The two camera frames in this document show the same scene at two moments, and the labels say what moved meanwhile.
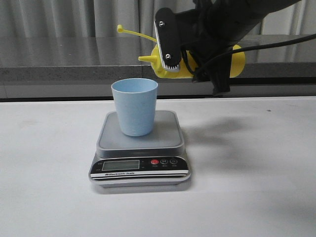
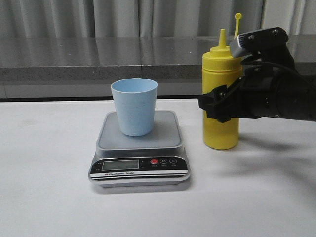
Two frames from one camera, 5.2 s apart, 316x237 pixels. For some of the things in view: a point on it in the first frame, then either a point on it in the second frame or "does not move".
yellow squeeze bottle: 237,60 -> 219,68
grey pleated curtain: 100,18 does not move
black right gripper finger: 220,80 -> 220,102
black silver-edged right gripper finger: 165,26 -> 247,43
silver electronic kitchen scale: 156,159 does not move
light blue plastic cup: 136,100 does not move
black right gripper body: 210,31 -> 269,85
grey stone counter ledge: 101,59 does not move
